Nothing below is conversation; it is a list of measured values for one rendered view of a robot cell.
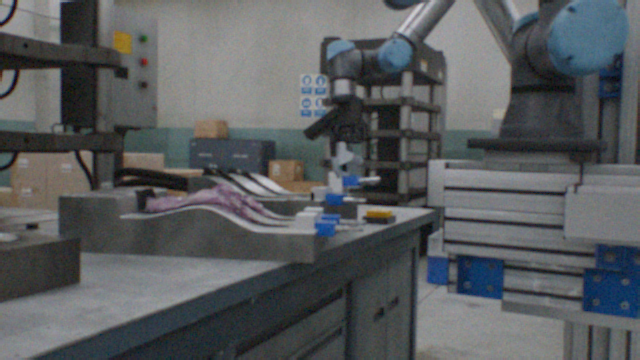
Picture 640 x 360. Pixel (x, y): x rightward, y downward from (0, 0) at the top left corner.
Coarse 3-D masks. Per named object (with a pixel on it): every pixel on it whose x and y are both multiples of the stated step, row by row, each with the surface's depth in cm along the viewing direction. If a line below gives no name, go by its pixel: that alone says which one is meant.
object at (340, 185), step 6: (330, 174) 157; (342, 174) 156; (330, 180) 156; (336, 180) 156; (342, 180) 155; (348, 180) 155; (354, 180) 154; (360, 180) 155; (366, 180) 154; (372, 180) 154; (378, 180) 153; (330, 186) 156; (336, 186) 156; (342, 186) 155; (348, 186) 155; (354, 186) 155; (360, 186) 156; (336, 192) 156; (342, 192) 156; (348, 192) 159
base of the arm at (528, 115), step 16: (512, 96) 115; (528, 96) 111; (544, 96) 110; (560, 96) 110; (512, 112) 114; (528, 112) 110; (544, 112) 109; (560, 112) 110; (576, 112) 111; (512, 128) 112; (528, 128) 110; (544, 128) 108; (560, 128) 108; (576, 128) 109
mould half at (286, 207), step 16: (208, 176) 155; (240, 176) 167; (256, 176) 174; (192, 192) 156; (240, 192) 154; (256, 192) 160; (288, 192) 172; (272, 208) 146; (288, 208) 144; (304, 208) 143; (336, 208) 150; (352, 208) 161
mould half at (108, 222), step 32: (96, 192) 126; (128, 192) 128; (160, 192) 137; (64, 224) 117; (96, 224) 116; (128, 224) 115; (160, 224) 115; (192, 224) 114; (224, 224) 113; (256, 224) 119; (288, 224) 124; (192, 256) 114; (224, 256) 114; (256, 256) 113; (288, 256) 112
